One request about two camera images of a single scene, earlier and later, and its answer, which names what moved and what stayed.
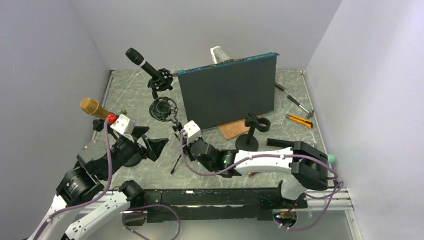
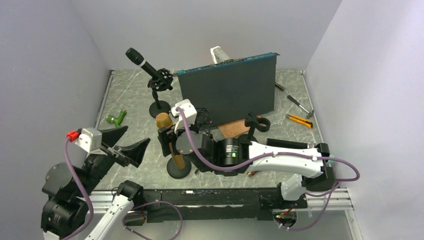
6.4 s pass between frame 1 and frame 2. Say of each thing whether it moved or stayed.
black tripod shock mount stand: moved
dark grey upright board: stayed
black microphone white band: stayed
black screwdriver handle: stayed
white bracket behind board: stayed
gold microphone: moved
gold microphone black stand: moved
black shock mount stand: stayed
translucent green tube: stayed
